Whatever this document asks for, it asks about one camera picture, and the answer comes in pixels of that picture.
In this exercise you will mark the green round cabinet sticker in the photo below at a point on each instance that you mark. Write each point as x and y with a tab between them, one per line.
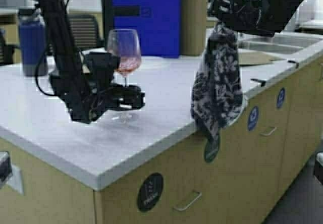
211	149

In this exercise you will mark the white label plate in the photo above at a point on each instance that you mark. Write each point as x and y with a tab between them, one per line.
12	178

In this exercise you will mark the black white floral cloth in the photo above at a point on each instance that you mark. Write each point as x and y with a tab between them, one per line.
217	99

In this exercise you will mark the dark round cabinet sticker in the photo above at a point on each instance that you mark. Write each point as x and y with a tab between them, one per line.
150	192

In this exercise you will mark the wine glass with pink residue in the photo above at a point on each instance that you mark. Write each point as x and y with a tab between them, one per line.
124	43

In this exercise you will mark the blue bin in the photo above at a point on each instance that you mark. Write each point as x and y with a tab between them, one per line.
157	22

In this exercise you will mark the black mesh office chair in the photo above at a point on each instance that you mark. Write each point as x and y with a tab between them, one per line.
83	32

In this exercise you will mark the metal cabinet drawer handle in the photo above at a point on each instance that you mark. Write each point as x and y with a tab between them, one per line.
187	201

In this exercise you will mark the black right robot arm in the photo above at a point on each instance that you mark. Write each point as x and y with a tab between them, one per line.
263	18

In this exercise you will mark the wooden island cabinet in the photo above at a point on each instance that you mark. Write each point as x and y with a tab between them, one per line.
92	173

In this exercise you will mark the stainless steel sink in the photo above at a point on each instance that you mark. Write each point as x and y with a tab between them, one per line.
282	44

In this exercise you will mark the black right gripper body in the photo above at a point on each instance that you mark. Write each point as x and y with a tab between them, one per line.
238	15

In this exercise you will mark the dark blue water bottle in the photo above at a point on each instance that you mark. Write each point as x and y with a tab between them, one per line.
31	30

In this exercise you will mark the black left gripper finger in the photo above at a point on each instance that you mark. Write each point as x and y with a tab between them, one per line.
131	91
131	102

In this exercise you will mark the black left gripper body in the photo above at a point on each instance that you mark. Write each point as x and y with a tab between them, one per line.
86	86

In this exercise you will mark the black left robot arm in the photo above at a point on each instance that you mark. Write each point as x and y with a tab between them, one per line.
85	86

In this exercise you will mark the brown mat by sink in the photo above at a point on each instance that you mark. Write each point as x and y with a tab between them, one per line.
256	58

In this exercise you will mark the blue round cabinet sticker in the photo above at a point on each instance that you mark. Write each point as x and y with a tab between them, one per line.
253	118

